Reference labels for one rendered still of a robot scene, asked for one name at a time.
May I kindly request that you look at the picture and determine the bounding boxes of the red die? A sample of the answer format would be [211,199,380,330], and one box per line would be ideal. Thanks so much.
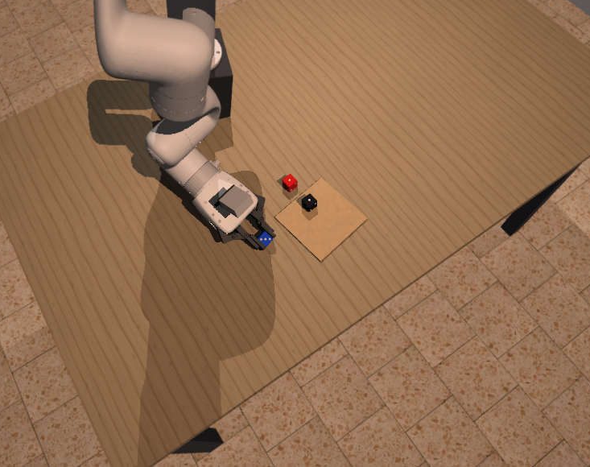
[282,174,298,192]

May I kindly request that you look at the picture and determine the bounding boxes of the blue die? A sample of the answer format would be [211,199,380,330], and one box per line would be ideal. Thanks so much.
[257,231,273,247]

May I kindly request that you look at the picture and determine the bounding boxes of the black die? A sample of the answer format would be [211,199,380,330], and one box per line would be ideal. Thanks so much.
[302,193,317,212]

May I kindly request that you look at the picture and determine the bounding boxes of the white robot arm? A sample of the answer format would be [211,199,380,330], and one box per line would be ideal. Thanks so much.
[93,0,221,196]

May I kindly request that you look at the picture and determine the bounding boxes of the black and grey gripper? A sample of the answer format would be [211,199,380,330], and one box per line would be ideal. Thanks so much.
[192,171,276,250]

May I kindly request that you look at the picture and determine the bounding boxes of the tan mat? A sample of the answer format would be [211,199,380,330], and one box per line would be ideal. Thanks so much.
[275,178,368,261]

